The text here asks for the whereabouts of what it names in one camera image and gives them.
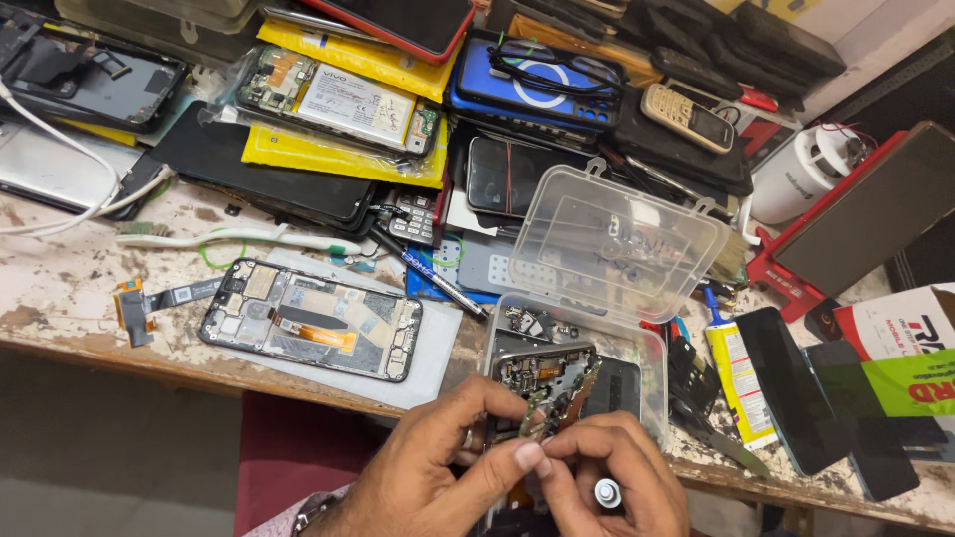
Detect person's right hand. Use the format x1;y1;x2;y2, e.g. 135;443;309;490
534;410;692;537

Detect person's left hand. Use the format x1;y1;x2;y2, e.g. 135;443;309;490
322;375;553;537

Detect green phone circuit board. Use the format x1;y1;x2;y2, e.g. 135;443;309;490
516;359;604;443

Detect black phone cover part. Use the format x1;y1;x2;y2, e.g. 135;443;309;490
585;356;644;420

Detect metal wristwatch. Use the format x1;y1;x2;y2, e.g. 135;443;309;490
292;492;341;537

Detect maroon cloth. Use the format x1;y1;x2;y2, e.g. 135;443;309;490
233;390;392;537

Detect yellow glue tube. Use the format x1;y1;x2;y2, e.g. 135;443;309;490
702;286;780;451

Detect black smartphone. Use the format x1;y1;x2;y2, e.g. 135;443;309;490
734;306;853;478

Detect small loose phone parts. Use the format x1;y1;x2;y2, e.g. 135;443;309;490
504;304;581;341

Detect opened phone with orange flex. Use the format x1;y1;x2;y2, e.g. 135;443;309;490
198;258;425;383

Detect black blue pen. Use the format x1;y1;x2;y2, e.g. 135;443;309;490
368;222;490;322

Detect blue screw mat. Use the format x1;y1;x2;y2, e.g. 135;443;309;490
405;230;527;307

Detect clear plastic parts box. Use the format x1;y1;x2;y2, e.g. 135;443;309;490
483;158;734;452

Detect flat bristle brush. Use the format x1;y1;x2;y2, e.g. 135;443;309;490
703;230;752;287

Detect black phone screen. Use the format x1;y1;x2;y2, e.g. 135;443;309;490
801;339;922;504

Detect red phone stand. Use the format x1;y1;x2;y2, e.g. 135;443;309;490
745;128;913;325

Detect silver keypad phone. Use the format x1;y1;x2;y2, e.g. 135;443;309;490
385;192;443;247

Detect green packet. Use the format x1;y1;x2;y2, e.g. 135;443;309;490
860;349;955;420

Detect white red carton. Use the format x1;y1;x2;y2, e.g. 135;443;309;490
831;282;955;363

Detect green rubber band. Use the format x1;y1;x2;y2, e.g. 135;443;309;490
197;227;248;271

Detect white green toothbrush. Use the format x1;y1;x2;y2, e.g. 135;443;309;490
115;222;364;257

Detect yellow padded envelopes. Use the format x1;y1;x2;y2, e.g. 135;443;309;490
240;16;465;190

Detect white cup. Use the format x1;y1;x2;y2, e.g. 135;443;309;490
748;124;860;226

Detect stack of black phone screens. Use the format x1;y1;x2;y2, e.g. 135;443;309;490
148;100;376;234

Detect phone with red edge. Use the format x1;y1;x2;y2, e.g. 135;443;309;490
768;121;955;299

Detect beige keypad phone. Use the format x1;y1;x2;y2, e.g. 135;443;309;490
639;83;737;155

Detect bagged phone with white battery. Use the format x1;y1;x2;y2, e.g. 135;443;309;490
233;43;443;159

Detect black eyeglasses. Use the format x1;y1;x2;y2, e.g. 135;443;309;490
486;39;626;101

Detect pile of black phones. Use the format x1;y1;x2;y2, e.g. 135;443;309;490
488;0;849;101

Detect red rimmed black phone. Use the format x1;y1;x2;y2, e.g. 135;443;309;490
300;0;478;67

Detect silver phone back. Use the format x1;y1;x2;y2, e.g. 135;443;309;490
0;121;144;216

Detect black opened phone housing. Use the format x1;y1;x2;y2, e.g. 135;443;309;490
0;11;189;137

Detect black plastic frame part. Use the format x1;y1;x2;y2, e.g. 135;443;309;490
666;334;772;480

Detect phone frame with camera ring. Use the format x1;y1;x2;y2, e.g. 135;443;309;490
491;341;602;441

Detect black phone with red wire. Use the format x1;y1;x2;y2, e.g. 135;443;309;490
464;136;594;219

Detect black orange flex cable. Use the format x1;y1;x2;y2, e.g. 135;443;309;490
113;276;225;349

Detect blue case with white ring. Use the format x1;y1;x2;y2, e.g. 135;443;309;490
445;28;629;137

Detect white cable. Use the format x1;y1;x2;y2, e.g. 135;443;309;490
0;76;177;238

